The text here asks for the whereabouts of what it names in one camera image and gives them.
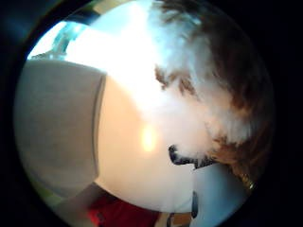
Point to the white and brown plush dog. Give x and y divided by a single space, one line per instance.
205 94

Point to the black oval object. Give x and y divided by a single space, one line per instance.
194 205

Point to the red chair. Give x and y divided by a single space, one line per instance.
126 214

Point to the grey upholstered seat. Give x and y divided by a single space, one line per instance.
57 126

